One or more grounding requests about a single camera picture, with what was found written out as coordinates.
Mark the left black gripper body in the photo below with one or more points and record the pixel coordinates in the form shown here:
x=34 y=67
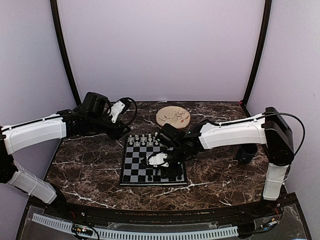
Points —
x=112 y=134

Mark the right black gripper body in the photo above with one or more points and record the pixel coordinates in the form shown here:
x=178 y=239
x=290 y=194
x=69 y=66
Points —
x=177 y=171

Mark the black white chess board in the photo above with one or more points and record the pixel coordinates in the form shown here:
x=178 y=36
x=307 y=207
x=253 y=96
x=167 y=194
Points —
x=134 y=163

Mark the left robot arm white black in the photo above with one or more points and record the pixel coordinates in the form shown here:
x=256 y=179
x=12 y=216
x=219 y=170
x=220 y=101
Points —
x=95 y=115

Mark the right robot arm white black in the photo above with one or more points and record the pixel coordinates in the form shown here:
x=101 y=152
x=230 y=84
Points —
x=267 y=128

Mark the row of white chess pieces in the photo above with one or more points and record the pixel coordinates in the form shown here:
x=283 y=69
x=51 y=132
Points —
x=144 y=140

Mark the beige bird painted plate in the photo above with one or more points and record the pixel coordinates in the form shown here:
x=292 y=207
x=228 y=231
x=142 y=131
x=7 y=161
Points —
x=176 y=116

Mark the dark blue mug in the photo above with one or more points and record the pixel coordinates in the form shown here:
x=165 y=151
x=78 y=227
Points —
x=246 y=152

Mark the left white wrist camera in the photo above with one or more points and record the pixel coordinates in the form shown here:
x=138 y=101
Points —
x=116 y=109

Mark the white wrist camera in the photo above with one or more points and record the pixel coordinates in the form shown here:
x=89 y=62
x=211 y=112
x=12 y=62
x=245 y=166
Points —
x=157 y=160
x=116 y=109

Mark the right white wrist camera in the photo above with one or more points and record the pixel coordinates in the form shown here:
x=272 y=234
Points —
x=157 y=160

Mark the white slotted cable duct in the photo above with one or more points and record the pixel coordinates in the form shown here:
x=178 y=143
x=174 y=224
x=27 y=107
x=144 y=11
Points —
x=121 y=231

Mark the left black frame post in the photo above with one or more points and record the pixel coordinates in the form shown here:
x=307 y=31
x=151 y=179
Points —
x=63 y=51

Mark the black frame post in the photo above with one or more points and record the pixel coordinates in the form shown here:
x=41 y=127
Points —
x=63 y=51
x=258 y=53

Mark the right black frame post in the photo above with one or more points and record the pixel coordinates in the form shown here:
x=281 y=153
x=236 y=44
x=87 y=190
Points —
x=258 y=53

